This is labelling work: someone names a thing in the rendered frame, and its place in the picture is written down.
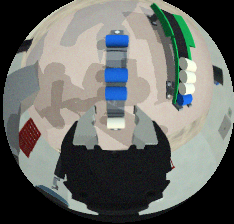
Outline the blue plastic bar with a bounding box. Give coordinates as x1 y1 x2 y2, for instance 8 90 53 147
105 87 127 100
177 94 192 106
105 68 128 82
106 35 129 47

